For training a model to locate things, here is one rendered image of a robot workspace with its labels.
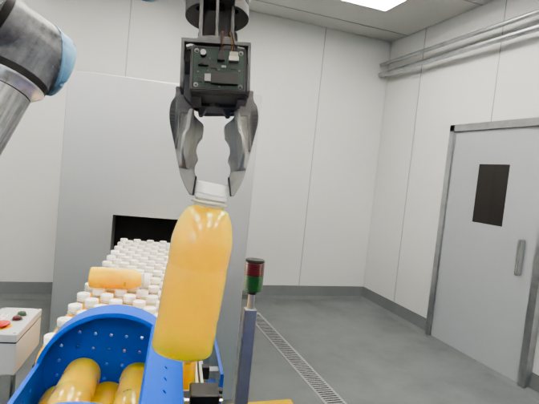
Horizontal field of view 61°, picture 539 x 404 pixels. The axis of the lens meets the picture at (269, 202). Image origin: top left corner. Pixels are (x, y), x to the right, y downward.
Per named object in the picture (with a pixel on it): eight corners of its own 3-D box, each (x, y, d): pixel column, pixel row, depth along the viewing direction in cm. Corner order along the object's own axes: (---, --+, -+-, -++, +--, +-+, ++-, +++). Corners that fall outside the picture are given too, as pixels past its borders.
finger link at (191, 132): (160, 183, 46) (180, 96, 47) (166, 191, 52) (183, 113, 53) (192, 189, 46) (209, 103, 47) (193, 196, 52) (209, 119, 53)
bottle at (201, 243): (224, 359, 53) (253, 202, 53) (180, 372, 47) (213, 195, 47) (180, 339, 57) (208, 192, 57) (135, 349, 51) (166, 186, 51)
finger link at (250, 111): (222, 153, 51) (212, 78, 52) (221, 156, 53) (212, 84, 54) (264, 148, 52) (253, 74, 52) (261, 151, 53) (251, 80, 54)
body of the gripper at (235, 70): (176, 93, 45) (180, -22, 46) (180, 119, 54) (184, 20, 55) (253, 98, 46) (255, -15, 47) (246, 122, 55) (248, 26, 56)
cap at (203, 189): (234, 200, 52) (237, 184, 52) (212, 196, 49) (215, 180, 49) (209, 195, 55) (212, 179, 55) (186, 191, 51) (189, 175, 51)
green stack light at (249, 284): (243, 292, 143) (245, 276, 142) (241, 286, 149) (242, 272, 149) (263, 292, 144) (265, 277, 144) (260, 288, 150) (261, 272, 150)
